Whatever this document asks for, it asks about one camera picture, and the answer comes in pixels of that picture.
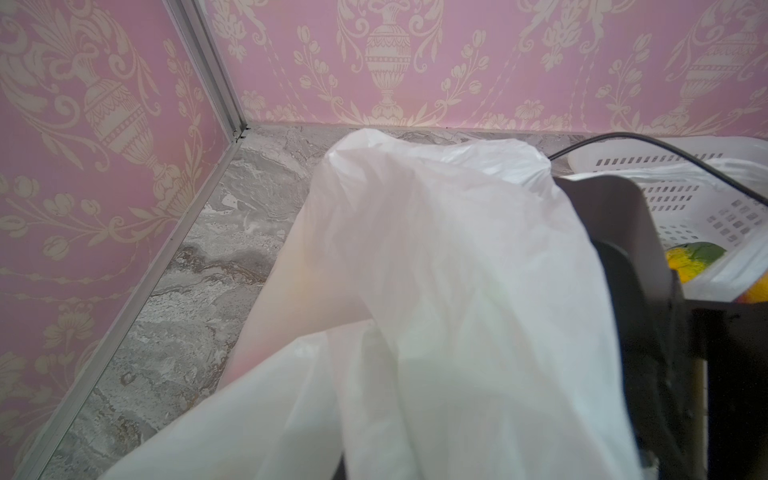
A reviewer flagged white plastic bag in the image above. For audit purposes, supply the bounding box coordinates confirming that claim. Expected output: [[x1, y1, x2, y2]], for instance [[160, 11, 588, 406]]
[[107, 129, 642, 479]]

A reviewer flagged left aluminium corner post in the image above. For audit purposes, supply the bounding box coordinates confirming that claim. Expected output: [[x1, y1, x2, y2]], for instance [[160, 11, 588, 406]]
[[165, 0, 248, 142]]

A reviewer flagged green yellow corn toy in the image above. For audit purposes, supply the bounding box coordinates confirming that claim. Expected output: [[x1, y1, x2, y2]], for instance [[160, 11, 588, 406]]
[[665, 242, 726, 284]]

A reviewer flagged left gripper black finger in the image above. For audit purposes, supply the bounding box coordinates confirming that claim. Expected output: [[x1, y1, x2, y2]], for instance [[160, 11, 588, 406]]
[[555, 176, 706, 479]]

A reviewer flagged white plastic mesh basket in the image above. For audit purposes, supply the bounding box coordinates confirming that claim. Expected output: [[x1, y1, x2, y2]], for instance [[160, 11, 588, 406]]
[[567, 139, 767, 304]]

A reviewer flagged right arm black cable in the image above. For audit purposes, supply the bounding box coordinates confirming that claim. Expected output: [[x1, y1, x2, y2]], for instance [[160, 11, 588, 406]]
[[548, 131, 768, 206]]

